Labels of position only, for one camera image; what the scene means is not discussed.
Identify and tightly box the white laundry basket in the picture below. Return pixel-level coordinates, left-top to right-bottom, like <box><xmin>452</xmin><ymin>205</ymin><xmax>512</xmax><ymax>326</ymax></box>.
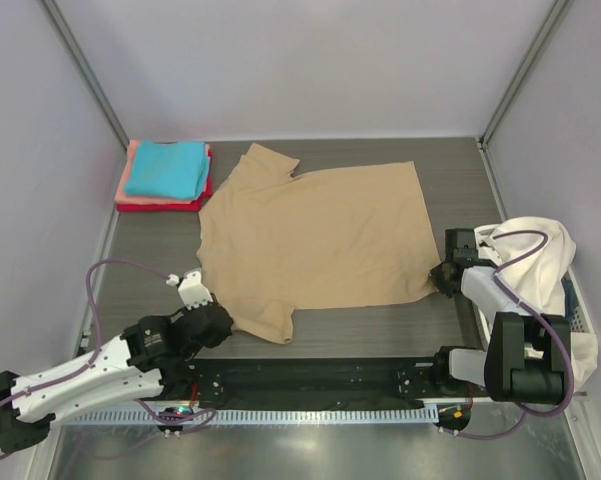
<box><xmin>467</xmin><ymin>279</ymin><xmax>594</xmax><ymax>396</ymax></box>

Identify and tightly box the folded pink t shirt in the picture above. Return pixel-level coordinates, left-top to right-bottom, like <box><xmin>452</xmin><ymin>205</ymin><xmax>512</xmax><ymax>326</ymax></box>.
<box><xmin>115</xmin><ymin>139</ymin><xmax>211</xmax><ymax>206</ymax></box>

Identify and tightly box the beige t shirt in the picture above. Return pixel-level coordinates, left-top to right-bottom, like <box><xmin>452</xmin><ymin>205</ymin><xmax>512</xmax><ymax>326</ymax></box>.
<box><xmin>197</xmin><ymin>144</ymin><xmax>440</xmax><ymax>344</ymax></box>

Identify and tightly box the folded blue t shirt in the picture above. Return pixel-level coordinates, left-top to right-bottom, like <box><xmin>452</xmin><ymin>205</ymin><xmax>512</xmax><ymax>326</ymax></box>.
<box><xmin>124</xmin><ymin>140</ymin><xmax>206</xmax><ymax>199</ymax></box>

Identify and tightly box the slotted grey cable duct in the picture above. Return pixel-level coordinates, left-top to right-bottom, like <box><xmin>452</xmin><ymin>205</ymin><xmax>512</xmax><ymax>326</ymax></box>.
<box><xmin>68</xmin><ymin>404</ymin><xmax>439</xmax><ymax>426</ymax></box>

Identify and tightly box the aluminium frame post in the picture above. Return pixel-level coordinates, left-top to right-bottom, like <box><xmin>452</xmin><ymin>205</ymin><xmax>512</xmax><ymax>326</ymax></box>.
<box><xmin>38</xmin><ymin>0</ymin><xmax>129</xmax><ymax>148</ymax></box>
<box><xmin>479</xmin><ymin>0</ymin><xmax>574</xmax><ymax>146</ymax></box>

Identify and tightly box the aluminium rail left side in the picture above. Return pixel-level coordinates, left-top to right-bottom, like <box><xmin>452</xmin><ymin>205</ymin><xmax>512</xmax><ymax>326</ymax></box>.
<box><xmin>39</xmin><ymin>364</ymin><xmax>84</xmax><ymax>400</ymax></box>

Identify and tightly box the left aluminium frame post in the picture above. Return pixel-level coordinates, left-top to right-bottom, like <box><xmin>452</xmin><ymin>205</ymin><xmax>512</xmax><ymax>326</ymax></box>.
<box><xmin>38</xmin><ymin>0</ymin><xmax>129</xmax><ymax>148</ymax></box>

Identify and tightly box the folded red t shirt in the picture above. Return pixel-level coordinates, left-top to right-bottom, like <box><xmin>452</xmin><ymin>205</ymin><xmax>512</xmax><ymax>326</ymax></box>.
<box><xmin>115</xmin><ymin>141</ymin><xmax>213</xmax><ymax>213</ymax></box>

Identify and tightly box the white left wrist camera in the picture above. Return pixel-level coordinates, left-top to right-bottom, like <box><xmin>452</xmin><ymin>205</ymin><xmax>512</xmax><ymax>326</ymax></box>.
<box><xmin>165</xmin><ymin>268</ymin><xmax>215</xmax><ymax>310</ymax></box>

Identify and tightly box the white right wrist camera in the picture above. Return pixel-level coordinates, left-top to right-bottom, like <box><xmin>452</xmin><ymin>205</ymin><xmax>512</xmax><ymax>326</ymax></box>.
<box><xmin>474</xmin><ymin>224</ymin><xmax>502</xmax><ymax>265</ymax></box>

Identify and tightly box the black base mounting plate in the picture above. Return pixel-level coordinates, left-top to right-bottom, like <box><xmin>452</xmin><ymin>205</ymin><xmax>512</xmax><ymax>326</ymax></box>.
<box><xmin>157</xmin><ymin>357</ymin><xmax>479</xmax><ymax>431</ymax></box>

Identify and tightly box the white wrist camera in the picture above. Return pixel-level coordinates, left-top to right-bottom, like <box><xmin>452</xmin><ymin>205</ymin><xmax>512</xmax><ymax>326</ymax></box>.
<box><xmin>165</xmin><ymin>268</ymin><xmax>215</xmax><ymax>310</ymax></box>
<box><xmin>474</xmin><ymin>224</ymin><xmax>502</xmax><ymax>265</ymax></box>

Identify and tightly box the right aluminium frame post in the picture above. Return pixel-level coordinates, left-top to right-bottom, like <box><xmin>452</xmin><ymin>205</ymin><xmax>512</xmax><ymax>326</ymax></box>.
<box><xmin>479</xmin><ymin>0</ymin><xmax>574</xmax><ymax>146</ymax></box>

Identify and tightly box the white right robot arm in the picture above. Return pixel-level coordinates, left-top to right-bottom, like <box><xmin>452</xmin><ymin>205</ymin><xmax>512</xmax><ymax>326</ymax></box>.
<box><xmin>430</xmin><ymin>229</ymin><xmax>575</xmax><ymax>408</ymax></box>

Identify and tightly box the white t shirt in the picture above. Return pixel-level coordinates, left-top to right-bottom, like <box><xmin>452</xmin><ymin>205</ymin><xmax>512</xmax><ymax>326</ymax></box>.
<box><xmin>472</xmin><ymin>215</ymin><xmax>601</xmax><ymax>389</ymax></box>

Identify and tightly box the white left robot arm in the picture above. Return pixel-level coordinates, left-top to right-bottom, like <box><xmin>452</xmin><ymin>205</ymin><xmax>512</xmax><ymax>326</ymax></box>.
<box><xmin>0</xmin><ymin>302</ymin><xmax>233</xmax><ymax>454</ymax></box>

